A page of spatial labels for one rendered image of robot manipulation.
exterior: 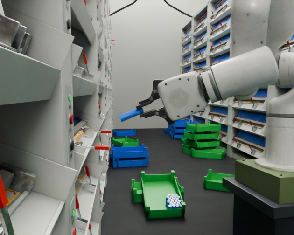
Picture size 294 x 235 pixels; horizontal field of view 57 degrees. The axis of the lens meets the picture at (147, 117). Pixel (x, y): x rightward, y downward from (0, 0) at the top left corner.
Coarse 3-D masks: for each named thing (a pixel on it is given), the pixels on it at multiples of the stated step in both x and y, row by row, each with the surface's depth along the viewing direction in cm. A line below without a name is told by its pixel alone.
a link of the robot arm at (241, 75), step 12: (264, 48) 58; (228, 60) 62; (240, 60) 59; (252, 60) 58; (264, 60) 57; (216, 72) 61; (228, 72) 60; (240, 72) 59; (252, 72) 58; (264, 72) 58; (276, 72) 57; (228, 84) 60; (240, 84) 60; (252, 84) 60; (264, 84) 60; (228, 96) 62
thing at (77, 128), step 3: (78, 123) 96; (81, 123) 99; (84, 123) 102; (75, 126) 88; (78, 126) 90; (81, 126) 92; (75, 129) 83; (78, 129) 85; (81, 129) 96; (75, 132) 79; (75, 135) 82
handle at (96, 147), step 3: (81, 144) 67; (84, 147) 67; (87, 147) 67; (90, 147) 67; (93, 147) 67; (96, 147) 67; (99, 147) 67; (102, 147) 67; (105, 147) 67; (108, 147) 67
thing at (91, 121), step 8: (80, 112) 108; (80, 120) 106; (88, 120) 108; (96, 120) 109; (96, 128) 109; (80, 136) 88; (88, 144) 82; (88, 152) 77; (80, 160) 49; (80, 168) 57
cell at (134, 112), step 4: (136, 108) 71; (140, 108) 70; (128, 112) 70; (132, 112) 70; (136, 112) 70; (140, 112) 70; (120, 116) 70; (124, 116) 70; (128, 116) 70; (132, 116) 70; (124, 120) 70
